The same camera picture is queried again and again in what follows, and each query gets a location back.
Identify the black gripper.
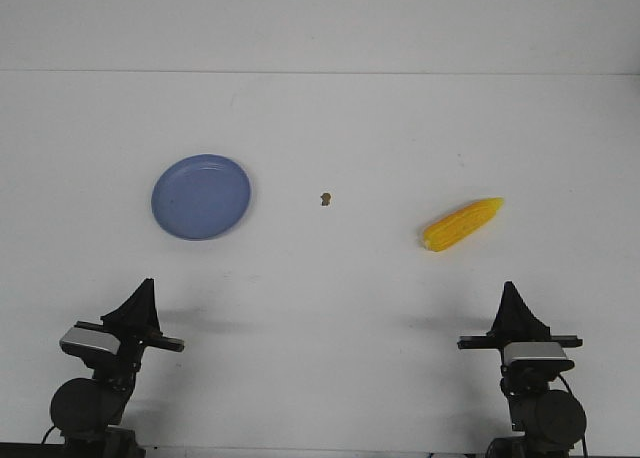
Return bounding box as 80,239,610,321
457,281,582,349
73,278,185,378

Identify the yellow toy corn cob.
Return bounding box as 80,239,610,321
422,197,504,252

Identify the blue round plastic plate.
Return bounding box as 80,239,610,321
150,154,252,241

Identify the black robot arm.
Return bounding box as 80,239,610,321
457,281,587,457
49,278,185,457

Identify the small brown table stain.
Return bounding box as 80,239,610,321
321,192,332,207

